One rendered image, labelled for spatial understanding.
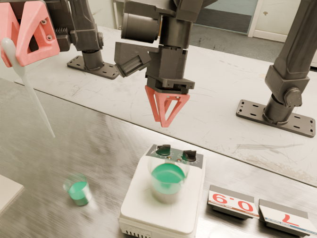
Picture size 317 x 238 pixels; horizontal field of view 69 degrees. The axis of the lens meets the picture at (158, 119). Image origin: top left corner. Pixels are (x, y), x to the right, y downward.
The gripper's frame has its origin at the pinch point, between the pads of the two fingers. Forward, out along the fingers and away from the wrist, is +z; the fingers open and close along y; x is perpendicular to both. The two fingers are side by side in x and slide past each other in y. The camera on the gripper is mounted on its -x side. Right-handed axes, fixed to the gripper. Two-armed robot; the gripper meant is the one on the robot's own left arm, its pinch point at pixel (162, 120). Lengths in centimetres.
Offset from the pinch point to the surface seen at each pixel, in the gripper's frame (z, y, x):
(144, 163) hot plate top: 6.7, 5.2, -4.8
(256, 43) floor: -38, -188, 203
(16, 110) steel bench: 8.5, -32.6, -30.7
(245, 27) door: -56, -209, 197
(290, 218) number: 12.3, 19.1, 19.8
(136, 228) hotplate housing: 14.4, 12.6, -7.7
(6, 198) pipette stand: 19.1, -5.8, -28.9
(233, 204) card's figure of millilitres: 11.9, 13.6, 10.9
